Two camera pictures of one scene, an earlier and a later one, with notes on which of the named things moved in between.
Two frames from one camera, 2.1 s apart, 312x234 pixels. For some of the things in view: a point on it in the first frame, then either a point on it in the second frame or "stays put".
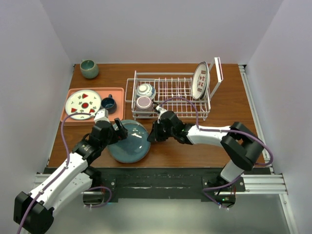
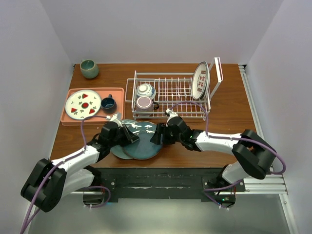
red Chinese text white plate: (199, 80) stays put
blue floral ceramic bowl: (146, 89) stays put
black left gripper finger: (123, 131) to (130, 135)
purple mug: (144, 103) stays put
